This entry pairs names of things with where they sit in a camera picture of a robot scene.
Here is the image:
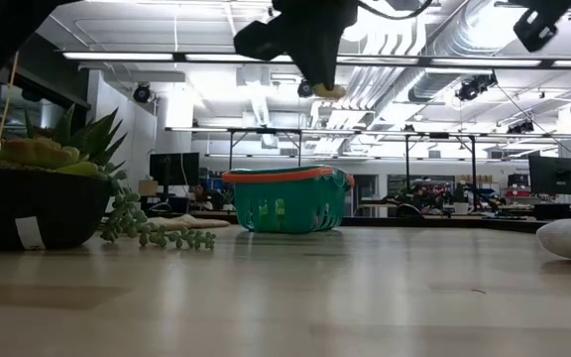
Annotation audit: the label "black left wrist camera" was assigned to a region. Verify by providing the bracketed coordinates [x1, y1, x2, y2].
[233, 18, 294, 61]

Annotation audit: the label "black computer monitor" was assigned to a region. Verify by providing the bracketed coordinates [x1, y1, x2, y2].
[528, 155, 571, 196]
[149, 152, 201, 187]

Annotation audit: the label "long ceiling light bar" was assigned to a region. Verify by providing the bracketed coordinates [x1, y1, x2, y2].
[61, 51, 571, 70]

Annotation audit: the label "black workstation frame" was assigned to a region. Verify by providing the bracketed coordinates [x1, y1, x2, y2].
[227, 127, 479, 217]

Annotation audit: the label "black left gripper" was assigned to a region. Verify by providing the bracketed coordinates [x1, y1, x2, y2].
[271, 0, 360, 90]

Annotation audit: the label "teal basket with orange rim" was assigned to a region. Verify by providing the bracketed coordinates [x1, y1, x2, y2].
[222, 166, 356, 235]

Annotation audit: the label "brown paper bag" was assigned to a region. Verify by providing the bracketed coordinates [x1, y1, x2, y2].
[149, 213, 231, 230]

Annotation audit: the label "potted succulent plant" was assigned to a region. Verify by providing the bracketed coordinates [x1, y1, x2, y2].
[0, 93, 217, 252]

